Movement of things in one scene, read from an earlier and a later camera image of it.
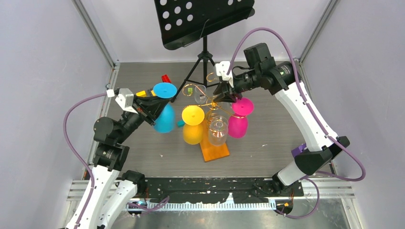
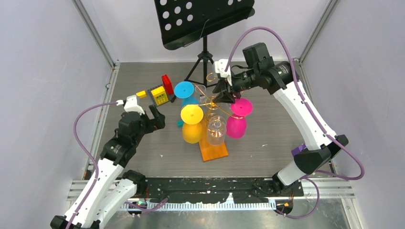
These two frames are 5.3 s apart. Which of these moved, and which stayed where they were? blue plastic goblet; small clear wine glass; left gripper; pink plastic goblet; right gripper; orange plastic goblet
Moved: left gripper; blue plastic goblet
Stayed: orange plastic goblet; pink plastic goblet; right gripper; small clear wine glass
